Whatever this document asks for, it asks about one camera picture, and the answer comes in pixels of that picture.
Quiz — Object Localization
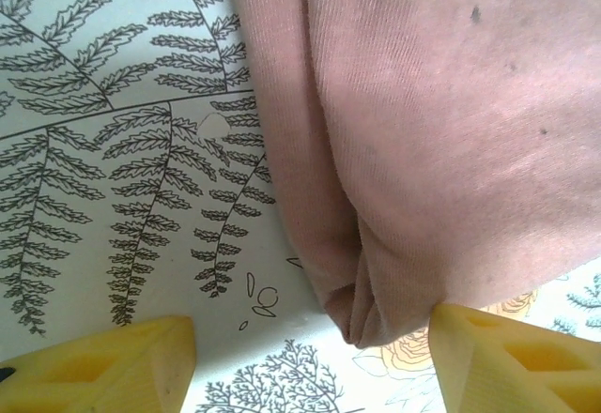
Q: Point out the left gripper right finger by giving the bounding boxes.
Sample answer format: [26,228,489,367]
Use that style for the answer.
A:
[428,302,601,413]

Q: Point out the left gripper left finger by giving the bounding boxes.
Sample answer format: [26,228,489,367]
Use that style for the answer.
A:
[0,314,197,413]

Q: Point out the pink t-shirt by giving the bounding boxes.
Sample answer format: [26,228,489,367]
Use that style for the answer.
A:
[223,0,601,350]

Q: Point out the floral tablecloth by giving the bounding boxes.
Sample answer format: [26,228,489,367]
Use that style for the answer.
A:
[0,0,601,413]

